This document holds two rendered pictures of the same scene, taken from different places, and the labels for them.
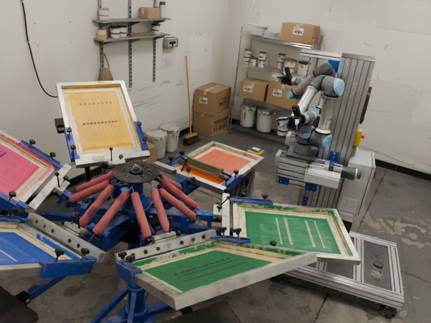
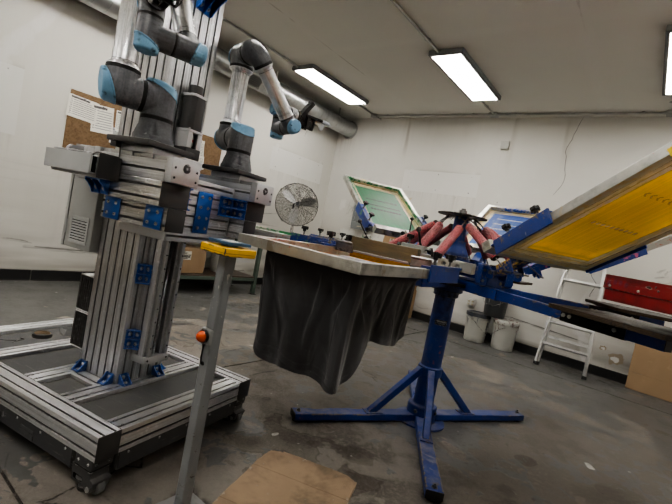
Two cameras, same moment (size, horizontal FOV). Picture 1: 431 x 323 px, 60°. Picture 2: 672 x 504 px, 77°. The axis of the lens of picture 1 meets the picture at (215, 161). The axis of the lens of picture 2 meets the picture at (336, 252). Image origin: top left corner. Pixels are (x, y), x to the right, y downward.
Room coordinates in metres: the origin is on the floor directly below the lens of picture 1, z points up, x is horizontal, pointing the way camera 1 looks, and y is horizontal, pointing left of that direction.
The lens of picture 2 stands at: (4.79, 0.14, 1.07)
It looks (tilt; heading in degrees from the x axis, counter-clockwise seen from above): 3 degrees down; 188
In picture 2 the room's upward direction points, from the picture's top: 11 degrees clockwise
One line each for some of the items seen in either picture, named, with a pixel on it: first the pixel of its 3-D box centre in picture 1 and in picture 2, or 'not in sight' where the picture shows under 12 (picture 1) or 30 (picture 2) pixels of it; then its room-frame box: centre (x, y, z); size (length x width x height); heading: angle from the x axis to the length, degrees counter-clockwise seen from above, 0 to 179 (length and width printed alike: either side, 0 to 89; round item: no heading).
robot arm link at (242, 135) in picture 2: (306, 133); (240, 137); (2.81, -0.70, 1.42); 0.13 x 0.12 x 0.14; 49
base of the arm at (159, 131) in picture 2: not in sight; (154, 131); (3.29, -0.84, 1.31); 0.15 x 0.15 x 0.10
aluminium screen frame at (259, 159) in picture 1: (217, 163); (355, 258); (3.03, -0.01, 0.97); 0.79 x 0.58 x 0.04; 151
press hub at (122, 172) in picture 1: (136, 249); (441, 315); (2.11, 0.50, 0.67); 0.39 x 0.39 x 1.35
